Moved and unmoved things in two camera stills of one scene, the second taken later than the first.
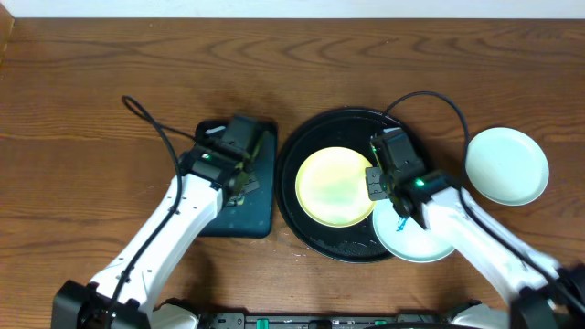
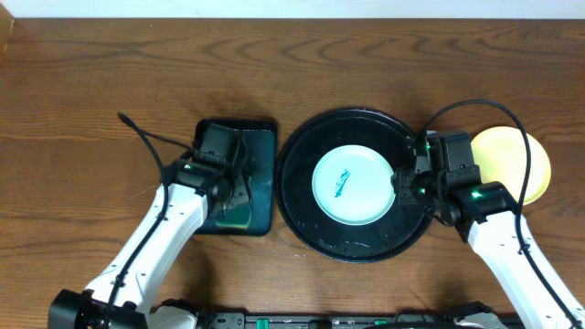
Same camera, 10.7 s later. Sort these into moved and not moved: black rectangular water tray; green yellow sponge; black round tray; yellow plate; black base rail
Moved: yellow plate; green yellow sponge
Not moved: black rectangular water tray; black round tray; black base rail
